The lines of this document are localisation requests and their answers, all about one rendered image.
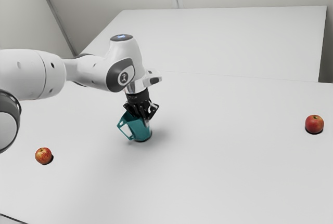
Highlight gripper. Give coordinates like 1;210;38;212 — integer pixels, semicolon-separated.
123;89;160;130

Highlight red apple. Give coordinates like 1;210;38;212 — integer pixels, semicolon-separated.
304;114;325;134
35;147;53;165

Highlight teal faceted mug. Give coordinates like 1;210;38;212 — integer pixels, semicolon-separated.
116;111;153;142

